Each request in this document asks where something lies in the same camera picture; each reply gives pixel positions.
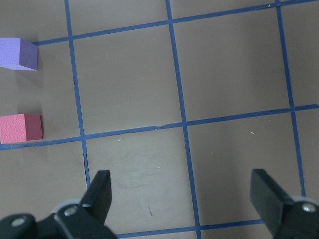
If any purple foam cube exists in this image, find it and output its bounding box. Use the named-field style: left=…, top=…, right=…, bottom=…
left=0, top=37, right=38, bottom=71

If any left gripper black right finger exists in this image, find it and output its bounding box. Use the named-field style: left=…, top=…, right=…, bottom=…
left=250, top=169, right=319, bottom=239

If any red foam cube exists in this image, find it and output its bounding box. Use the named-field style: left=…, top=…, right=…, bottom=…
left=0, top=114, right=43, bottom=144

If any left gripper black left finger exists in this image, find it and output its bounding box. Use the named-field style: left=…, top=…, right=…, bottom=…
left=54, top=170, right=118, bottom=239

